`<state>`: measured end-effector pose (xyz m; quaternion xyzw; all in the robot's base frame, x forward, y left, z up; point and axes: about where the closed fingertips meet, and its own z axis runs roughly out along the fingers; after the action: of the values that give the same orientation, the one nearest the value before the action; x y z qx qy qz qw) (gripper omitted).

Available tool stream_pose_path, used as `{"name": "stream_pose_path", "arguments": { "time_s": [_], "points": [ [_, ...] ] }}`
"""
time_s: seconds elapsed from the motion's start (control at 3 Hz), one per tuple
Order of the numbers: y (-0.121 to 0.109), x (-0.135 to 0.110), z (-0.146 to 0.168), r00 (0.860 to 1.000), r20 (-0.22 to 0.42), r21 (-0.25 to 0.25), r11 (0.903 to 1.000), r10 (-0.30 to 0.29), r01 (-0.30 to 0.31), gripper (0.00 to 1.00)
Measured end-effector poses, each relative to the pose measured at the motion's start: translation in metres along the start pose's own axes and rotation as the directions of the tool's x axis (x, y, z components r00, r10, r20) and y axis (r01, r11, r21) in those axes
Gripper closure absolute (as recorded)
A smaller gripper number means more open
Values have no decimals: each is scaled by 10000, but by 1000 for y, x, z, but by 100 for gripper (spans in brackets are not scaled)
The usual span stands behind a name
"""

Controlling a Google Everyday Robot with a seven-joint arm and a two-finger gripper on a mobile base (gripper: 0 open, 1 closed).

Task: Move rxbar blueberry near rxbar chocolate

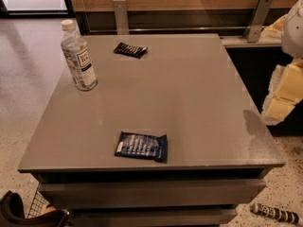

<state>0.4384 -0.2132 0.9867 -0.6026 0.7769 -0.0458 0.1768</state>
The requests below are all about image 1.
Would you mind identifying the black white patterned cylinder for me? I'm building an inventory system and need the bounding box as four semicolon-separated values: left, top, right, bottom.
250;203;303;225

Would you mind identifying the metal wall bracket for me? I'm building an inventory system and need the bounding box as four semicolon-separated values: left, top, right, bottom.
113;0;130;35
243;0;274;43

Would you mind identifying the right metal wall bracket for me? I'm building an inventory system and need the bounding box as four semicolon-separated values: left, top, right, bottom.
243;0;274;43

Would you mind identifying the left metal wall bracket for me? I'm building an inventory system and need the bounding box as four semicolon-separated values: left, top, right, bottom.
113;0;130;35

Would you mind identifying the black chocolate rxbar wrapper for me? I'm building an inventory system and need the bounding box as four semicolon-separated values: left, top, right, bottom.
114;43;148;59

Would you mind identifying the wire mesh basket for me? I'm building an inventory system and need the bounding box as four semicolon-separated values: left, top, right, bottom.
27;186;49;218

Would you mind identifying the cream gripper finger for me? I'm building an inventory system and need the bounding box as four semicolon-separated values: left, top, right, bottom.
260;14;287;39
261;59;303;126

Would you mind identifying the blue blueberry rxbar wrapper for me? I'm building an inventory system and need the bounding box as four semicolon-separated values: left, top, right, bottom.
115;131;169;162

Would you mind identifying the lower grey drawer front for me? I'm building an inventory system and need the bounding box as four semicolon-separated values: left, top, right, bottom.
70;208;237;227

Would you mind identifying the grey drawer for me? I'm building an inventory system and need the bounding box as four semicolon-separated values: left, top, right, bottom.
70;208;237;227
40;179;266;209

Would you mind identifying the clear plastic water bottle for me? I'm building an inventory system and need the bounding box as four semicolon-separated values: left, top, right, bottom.
61;19;98;91

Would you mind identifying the grey drawer cabinet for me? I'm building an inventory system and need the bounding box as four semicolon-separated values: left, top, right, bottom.
19;34;283;216

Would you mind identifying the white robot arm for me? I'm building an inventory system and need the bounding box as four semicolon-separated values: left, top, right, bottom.
261;0;303;126

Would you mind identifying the black bag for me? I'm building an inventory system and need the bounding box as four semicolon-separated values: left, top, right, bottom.
0;190;68;227

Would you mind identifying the upper grey drawer front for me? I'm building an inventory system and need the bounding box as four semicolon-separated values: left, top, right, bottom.
40;179;266;209

